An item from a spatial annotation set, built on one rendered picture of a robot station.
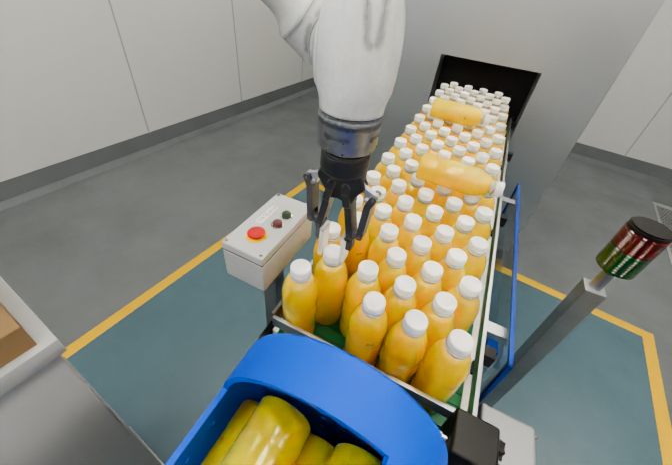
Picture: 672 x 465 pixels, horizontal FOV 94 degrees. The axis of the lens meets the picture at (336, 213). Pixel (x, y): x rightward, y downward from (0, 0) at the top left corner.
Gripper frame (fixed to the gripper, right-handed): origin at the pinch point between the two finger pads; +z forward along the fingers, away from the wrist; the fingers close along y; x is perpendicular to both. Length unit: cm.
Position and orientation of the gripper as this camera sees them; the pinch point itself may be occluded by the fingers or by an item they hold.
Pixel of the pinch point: (334, 242)
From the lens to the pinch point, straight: 60.2
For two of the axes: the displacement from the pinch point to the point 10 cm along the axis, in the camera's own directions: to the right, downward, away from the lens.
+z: -1.0, 7.7, 6.3
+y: 8.9, 3.5, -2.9
